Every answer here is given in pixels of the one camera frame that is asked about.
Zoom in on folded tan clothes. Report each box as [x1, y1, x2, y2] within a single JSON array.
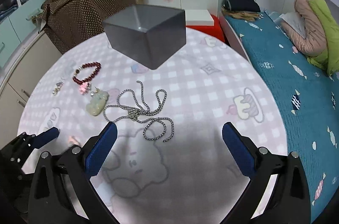
[[222, 10, 261, 22]]

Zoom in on teal candy print bedsheet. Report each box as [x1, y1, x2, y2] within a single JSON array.
[[225, 12, 338, 223]]

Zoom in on white flat box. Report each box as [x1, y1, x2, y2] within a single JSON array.
[[185, 10, 214, 26]]

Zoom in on folded black clothes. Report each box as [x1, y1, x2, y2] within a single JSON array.
[[223, 0, 260, 12]]

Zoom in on white pillow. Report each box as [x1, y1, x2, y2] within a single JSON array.
[[279, 12, 306, 38]]

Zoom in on gold pearl earring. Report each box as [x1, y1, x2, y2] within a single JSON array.
[[90, 87, 100, 97], [52, 82, 63, 95]]

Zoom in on silver chain necklace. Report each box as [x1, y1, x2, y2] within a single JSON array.
[[103, 79, 175, 143]]

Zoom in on dark red bead bracelet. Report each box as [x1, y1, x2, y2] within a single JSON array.
[[72, 61, 102, 85]]

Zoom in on small pink charm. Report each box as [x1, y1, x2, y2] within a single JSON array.
[[79, 82, 91, 95]]

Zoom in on pale green jade pendant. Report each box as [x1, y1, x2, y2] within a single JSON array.
[[86, 90, 109, 116]]

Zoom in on green blanket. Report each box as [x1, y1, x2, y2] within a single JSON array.
[[307, 0, 339, 76]]

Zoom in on red upholstered bench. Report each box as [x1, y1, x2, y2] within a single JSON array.
[[187, 15, 225, 43]]

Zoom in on beige lower cabinet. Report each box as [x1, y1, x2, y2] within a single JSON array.
[[1, 33, 61, 147]]

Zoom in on pink checked tablecloth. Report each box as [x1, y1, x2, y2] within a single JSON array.
[[18, 29, 287, 223]]

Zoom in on teal drawer cabinet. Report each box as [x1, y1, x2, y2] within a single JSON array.
[[0, 0, 46, 68]]

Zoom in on grey metal box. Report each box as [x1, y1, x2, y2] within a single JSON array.
[[102, 4, 186, 70]]

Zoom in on brown polka dot cloth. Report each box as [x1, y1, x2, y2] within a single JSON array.
[[32, 0, 136, 54]]

